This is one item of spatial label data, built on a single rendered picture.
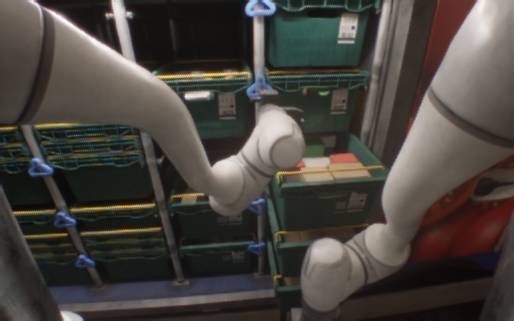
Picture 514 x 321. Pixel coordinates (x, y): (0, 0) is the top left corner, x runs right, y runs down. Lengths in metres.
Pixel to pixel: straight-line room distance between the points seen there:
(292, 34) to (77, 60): 0.84
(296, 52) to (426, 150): 0.79
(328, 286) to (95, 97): 0.52
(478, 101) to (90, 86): 0.31
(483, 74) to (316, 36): 0.83
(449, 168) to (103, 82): 0.33
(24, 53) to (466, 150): 0.35
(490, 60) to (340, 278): 0.46
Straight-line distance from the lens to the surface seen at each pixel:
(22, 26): 0.24
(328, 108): 1.11
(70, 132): 1.23
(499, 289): 0.53
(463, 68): 0.27
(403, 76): 1.02
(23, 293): 0.51
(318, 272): 0.58
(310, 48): 1.04
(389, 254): 0.65
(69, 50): 0.25
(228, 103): 1.03
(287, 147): 0.52
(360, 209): 1.06
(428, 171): 0.31
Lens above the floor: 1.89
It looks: 28 degrees down
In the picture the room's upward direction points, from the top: 1 degrees counter-clockwise
